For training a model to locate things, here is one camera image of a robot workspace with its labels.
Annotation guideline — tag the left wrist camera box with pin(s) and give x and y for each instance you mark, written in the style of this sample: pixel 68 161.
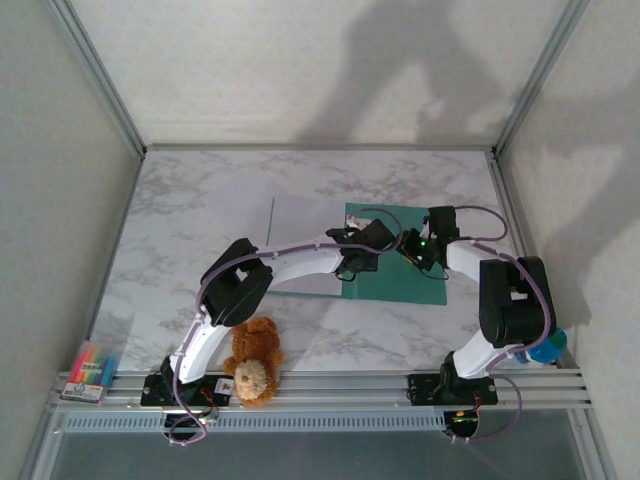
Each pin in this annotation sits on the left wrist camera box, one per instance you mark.
pixel 354 220

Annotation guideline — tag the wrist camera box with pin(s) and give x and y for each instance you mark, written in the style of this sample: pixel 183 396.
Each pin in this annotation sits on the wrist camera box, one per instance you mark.
pixel 426 230
pixel 354 220

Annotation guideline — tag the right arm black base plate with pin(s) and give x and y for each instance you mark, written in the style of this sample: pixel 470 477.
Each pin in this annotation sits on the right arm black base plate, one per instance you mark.
pixel 422 392

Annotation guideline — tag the small white printed tag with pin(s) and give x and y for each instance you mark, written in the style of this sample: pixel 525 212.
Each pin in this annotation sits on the small white printed tag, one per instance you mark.
pixel 225 386

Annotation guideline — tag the blue round container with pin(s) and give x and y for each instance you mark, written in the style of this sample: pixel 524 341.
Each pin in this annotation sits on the blue round container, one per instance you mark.
pixel 550 347

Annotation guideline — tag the aluminium frame post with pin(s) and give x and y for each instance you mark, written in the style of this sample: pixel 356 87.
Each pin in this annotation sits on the aluminium frame post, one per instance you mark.
pixel 102 80
pixel 540 75

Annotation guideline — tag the brown teddy bear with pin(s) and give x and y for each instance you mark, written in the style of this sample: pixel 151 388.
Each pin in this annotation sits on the brown teddy bear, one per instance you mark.
pixel 255 350

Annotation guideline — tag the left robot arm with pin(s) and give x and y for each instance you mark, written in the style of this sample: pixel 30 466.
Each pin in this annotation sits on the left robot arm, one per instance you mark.
pixel 300 260

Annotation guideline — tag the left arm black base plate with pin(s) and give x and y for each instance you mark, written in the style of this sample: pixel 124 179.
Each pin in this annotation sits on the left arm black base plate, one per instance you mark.
pixel 152 395

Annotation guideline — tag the aluminium table edge rail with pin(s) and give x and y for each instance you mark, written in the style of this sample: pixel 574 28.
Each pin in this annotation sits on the aluminium table edge rail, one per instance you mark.
pixel 320 147

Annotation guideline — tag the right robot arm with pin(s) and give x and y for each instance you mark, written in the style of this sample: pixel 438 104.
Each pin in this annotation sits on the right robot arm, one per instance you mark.
pixel 515 300

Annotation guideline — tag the green paper folder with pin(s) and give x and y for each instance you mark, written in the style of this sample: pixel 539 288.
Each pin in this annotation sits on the green paper folder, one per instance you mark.
pixel 400 285

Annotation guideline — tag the grey aluminium frame leg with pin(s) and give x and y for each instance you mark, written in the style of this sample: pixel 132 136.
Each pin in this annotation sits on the grey aluminium frame leg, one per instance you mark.
pixel 595 445
pixel 40 445

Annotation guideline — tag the colourful marker pen pack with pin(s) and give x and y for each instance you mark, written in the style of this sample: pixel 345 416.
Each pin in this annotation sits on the colourful marker pen pack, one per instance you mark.
pixel 90 370

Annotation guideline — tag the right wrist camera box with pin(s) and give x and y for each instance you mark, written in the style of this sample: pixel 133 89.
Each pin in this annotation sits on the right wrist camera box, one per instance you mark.
pixel 426 230

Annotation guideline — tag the aluminium mounting rail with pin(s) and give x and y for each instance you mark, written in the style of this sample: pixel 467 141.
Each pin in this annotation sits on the aluminium mounting rail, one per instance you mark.
pixel 350 395

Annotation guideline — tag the aluminium table side rail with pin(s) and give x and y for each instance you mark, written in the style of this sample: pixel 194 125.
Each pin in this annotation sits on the aluminium table side rail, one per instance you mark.
pixel 119 240
pixel 501 190

